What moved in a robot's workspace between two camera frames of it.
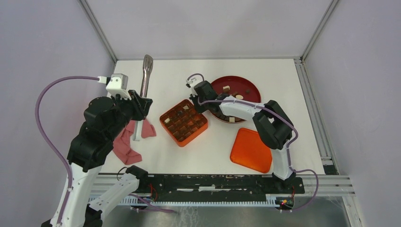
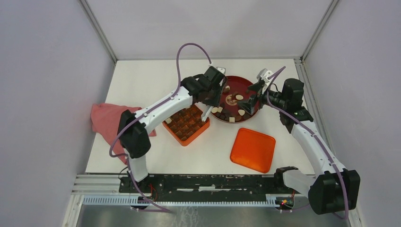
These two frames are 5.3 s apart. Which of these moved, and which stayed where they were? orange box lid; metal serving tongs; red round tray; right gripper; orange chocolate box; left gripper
Moved: left gripper; metal serving tongs; right gripper
Stayed: red round tray; orange chocolate box; orange box lid
